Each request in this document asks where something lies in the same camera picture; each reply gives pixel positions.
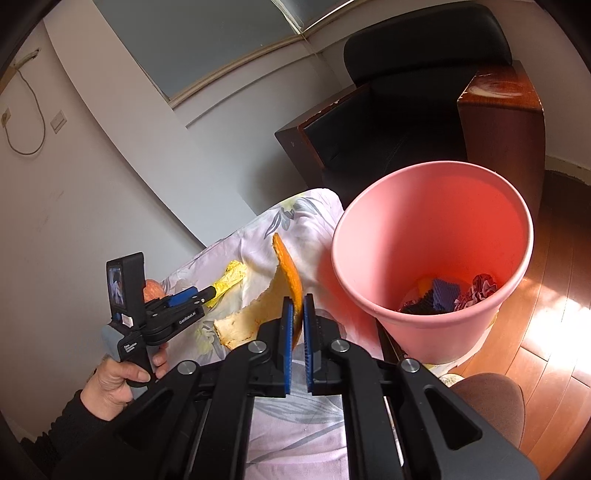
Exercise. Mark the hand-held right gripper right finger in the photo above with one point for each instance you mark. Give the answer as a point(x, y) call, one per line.
point(309, 344)

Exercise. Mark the white wall switch plate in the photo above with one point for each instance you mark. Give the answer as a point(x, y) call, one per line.
point(58, 122)

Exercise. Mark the black leather wooden armchair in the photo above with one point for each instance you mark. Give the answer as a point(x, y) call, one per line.
point(406, 110)

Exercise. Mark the window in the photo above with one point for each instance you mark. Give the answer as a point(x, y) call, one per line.
point(207, 41)

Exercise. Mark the person's left forearm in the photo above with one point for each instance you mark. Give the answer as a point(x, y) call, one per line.
point(69, 434)

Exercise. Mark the floral pink cloth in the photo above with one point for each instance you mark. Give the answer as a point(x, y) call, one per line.
point(295, 438)

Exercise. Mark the orange peel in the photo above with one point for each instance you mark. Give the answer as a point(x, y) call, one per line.
point(277, 295)

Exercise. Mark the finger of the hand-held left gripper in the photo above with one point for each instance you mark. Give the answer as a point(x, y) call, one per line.
point(207, 293)
point(184, 295)

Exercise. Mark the person's left hand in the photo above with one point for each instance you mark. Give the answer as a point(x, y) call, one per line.
point(111, 383)

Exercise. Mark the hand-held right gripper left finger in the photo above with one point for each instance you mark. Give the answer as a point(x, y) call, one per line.
point(287, 341)

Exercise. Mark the red apple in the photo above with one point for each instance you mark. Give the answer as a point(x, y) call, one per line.
point(154, 291)

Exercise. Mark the person's brown trouser leg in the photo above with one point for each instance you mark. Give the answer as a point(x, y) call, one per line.
point(494, 406)

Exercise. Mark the pink plastic bin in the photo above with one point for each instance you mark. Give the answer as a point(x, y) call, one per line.
point(406, 332)

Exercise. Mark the yellow foam fruit net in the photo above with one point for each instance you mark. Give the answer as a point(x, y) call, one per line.
point(228, 279)

